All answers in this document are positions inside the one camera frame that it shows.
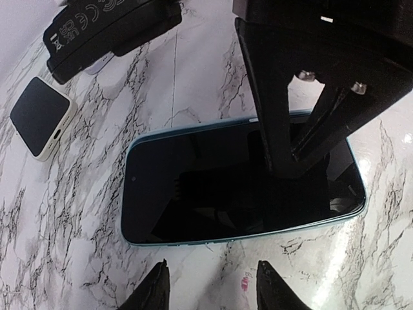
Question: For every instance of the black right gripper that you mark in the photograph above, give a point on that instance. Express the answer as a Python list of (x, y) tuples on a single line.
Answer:
[(85, 31)]

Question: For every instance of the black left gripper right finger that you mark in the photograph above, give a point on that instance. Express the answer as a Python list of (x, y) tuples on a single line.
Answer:
[(273, 292)]

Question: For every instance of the black smartphone dark edge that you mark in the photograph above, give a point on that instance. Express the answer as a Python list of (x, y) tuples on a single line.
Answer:
[(38, 116)]

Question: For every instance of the black smartphone mint edge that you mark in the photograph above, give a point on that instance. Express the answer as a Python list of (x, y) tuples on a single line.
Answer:
[(242, 184)]

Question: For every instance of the light blue phone case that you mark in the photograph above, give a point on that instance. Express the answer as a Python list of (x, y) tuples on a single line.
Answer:
[(355, 161)]

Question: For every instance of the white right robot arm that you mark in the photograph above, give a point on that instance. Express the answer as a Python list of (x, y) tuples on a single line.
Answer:
[(379, 70)]

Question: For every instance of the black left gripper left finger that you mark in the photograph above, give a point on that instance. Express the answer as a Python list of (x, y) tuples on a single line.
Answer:
[(153, 293)]

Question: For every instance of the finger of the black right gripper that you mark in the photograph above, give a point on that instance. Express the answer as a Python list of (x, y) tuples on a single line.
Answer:
[(273, 56)]

